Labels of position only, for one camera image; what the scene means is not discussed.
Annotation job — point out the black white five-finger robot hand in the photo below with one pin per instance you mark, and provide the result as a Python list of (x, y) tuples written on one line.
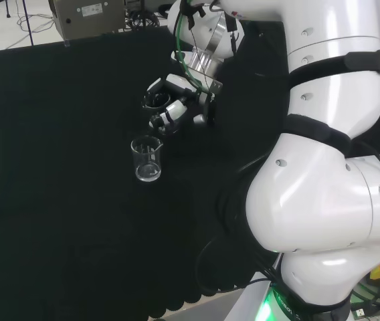
[(176, 108)]

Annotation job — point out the clear glass beaker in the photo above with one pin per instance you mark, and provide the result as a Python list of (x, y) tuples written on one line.
[(147, 170), (153, 104)]

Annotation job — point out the black tripod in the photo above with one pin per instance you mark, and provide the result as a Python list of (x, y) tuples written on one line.
[(142, 15)]

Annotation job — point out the beige metal box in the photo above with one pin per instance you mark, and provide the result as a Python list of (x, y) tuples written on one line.
[(89, 16)]

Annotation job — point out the clear cloth clip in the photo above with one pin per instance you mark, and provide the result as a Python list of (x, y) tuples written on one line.
[(66, 43)]

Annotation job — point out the black bench cloth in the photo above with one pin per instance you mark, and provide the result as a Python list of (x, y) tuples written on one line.
[(43, 167)]

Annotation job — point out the blue tripod leg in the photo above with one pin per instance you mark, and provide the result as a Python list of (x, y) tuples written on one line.
[(28, 23)]

